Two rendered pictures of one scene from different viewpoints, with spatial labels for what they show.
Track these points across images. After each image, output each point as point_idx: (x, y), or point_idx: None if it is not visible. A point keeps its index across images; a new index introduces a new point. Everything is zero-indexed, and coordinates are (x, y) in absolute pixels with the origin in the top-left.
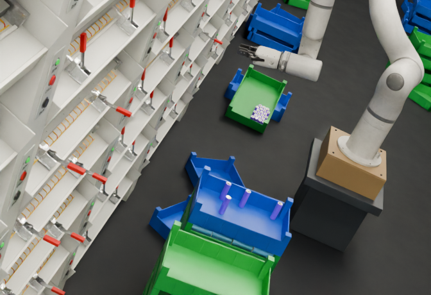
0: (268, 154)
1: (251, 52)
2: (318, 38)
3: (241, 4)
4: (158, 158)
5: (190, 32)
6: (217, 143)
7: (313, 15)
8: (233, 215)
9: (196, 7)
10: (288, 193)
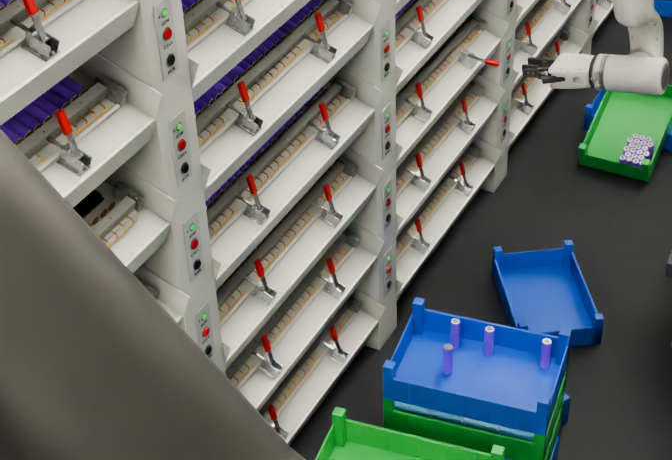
0: (653, 219)
1: (542, 70)
2: (642, 22)
3: None
4: (447, 265)
5: (371, 82)
6: (557, 217)
7: None
8: (469, 373)
9: (347, 48)
10: None
